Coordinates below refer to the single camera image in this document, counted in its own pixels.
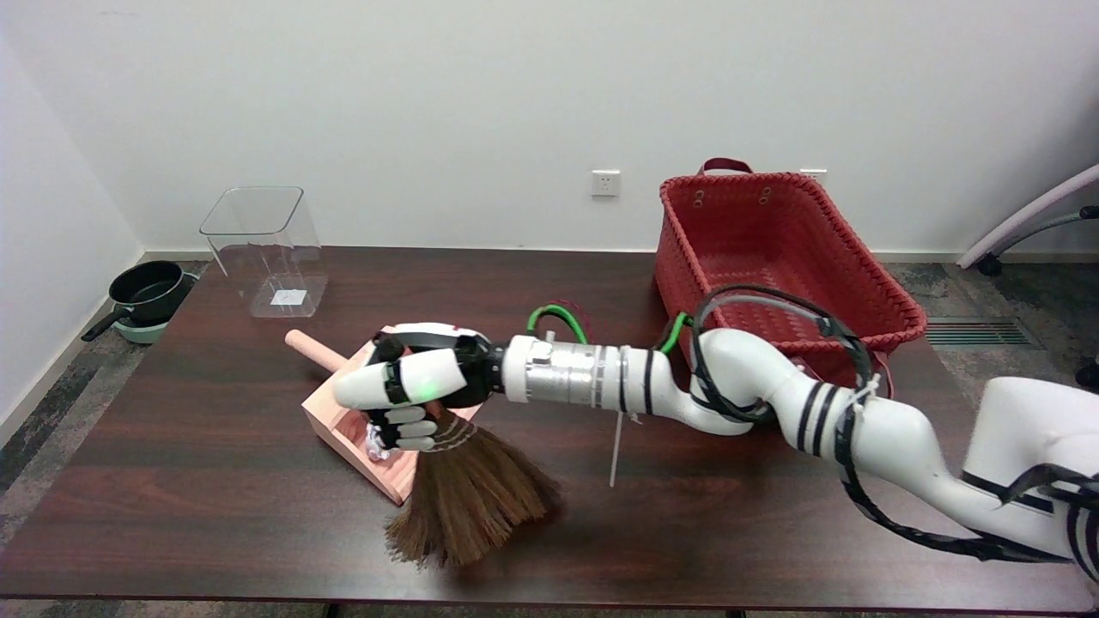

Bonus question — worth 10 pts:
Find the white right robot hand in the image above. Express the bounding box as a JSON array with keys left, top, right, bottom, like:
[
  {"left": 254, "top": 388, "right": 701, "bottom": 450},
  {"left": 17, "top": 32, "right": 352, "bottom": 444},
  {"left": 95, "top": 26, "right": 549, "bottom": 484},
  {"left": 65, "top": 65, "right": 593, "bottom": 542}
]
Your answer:
[{"left": 333, "top": 323, "right": 507, "bottom": 453}]

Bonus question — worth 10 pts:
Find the wooden dustpan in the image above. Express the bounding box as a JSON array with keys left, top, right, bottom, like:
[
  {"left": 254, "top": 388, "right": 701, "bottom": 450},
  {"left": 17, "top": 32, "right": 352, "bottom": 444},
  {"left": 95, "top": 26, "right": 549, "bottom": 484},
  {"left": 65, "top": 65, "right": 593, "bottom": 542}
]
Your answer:
[{"left": 285, "top": 326, "right": 482, "bottom": 506}]

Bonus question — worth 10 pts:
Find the brown straw hand broom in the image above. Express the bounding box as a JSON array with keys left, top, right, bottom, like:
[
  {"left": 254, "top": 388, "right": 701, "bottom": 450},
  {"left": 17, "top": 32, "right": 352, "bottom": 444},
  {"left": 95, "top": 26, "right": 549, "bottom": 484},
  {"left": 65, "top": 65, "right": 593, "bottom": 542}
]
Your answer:
[{"left": 384, "top": 410, "right": 563, "bottom": 569}]

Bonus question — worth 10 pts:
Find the clear plastic container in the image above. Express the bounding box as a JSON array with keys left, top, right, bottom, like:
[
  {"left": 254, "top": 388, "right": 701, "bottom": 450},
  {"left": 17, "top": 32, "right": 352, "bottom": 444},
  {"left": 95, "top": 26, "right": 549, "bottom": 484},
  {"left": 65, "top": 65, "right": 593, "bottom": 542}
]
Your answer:
[{"left": 199, "top": 186, "right": 330, "bottom": 319}]

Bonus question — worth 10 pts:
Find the teal pot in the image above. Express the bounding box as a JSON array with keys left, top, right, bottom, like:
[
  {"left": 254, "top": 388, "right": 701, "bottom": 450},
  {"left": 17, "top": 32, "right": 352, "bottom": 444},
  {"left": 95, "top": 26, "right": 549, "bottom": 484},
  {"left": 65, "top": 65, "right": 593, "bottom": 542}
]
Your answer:
[{"left": 113, "top": 273, "right": 200, "bottom": 345}]

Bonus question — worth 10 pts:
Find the black frying pan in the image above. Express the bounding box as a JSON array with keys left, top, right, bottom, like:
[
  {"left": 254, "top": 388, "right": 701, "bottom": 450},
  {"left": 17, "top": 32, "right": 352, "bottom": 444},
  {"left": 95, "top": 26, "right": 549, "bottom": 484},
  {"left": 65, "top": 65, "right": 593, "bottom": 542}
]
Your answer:
[{"left": 82, "top": 260, "right": 191, "bottom": 342}]

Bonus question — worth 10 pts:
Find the red woven basket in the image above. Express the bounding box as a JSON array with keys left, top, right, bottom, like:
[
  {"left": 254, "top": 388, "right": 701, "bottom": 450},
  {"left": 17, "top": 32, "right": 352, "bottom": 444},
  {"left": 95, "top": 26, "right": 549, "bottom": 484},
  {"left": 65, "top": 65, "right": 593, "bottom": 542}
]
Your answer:
[{"left": 654, "top": 158, "right": 928, "bottom": 400}]

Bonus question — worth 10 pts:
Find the floor vent grille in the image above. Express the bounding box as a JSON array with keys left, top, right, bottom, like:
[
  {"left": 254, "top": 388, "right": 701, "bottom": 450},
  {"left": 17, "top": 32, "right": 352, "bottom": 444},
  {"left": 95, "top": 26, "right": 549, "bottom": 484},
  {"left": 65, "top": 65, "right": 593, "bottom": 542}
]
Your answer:
[{"left": 926, "top": 318, "right": 1031, "bottom": 347}]

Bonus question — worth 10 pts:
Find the green robot cable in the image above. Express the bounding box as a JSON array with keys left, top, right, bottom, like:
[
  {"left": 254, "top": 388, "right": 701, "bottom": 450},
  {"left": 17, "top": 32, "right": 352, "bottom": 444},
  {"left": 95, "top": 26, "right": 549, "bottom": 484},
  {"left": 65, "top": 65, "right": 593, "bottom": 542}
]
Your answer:
[{"left": 526, "top": 304, "right": 693, "bottom": 354}]

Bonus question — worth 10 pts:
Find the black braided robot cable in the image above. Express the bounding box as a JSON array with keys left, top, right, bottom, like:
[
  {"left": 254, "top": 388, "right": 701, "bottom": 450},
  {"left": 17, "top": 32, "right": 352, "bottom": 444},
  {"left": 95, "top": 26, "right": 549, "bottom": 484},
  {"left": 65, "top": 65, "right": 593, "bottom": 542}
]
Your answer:
[{"left": 689, "top": 285, "right": 1066, "bottom": 563}]

